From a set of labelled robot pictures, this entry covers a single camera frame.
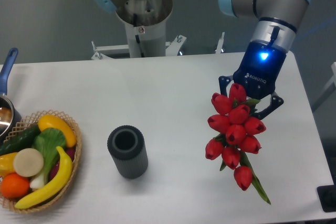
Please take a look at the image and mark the beige round radish slice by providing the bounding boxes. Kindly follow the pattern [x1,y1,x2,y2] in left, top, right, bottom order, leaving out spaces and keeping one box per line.
[13,148,44,177]

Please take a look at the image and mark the orange fruit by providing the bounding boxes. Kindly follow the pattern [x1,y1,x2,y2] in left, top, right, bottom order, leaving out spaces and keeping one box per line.
[1,173,30,199]

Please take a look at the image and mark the red tulip bouquet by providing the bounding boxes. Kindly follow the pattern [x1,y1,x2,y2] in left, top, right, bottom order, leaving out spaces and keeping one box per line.
[205,83,271,204]

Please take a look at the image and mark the green cucumber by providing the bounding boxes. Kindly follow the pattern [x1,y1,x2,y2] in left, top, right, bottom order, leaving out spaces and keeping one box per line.
[1,125,40,155]

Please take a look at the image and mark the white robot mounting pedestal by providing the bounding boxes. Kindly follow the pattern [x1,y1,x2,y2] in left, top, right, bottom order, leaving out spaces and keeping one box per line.
[94,0,187,58]

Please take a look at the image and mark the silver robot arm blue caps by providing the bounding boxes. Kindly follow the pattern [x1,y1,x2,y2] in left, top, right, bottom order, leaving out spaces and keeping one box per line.
[94,0,311,120]

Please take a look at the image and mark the yellow banana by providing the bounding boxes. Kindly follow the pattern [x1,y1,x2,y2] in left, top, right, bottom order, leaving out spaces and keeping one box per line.
[15,146,72,209]

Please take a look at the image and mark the black device at table edge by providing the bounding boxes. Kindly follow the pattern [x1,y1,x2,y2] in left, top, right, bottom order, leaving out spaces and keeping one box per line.
[317,185,335,212]

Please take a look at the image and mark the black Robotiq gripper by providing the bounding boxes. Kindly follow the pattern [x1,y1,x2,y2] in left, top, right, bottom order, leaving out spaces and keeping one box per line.
[218,42,286,120]

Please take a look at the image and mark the dark red vegetable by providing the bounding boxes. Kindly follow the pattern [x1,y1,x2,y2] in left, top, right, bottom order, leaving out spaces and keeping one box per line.
[49,146,77,181]

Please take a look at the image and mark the woven wicker basket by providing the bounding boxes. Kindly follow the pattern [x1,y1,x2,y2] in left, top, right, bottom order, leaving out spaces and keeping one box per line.
[1,110,82,214]

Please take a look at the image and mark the yellow bell pepper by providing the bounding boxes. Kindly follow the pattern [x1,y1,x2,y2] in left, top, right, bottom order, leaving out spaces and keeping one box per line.
[0,152,17,177]

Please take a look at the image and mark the blue handled saucepan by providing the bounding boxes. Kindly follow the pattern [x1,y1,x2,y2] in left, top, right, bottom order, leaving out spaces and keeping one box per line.
[1,48,22,145]

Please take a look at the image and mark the green bok choy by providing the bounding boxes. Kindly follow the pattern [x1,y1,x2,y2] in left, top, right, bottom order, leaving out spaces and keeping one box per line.
[30,127,66,191]

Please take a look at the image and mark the dark grey ribbed vase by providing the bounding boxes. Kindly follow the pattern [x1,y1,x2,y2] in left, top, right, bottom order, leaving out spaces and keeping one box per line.
[107,125,148,179]

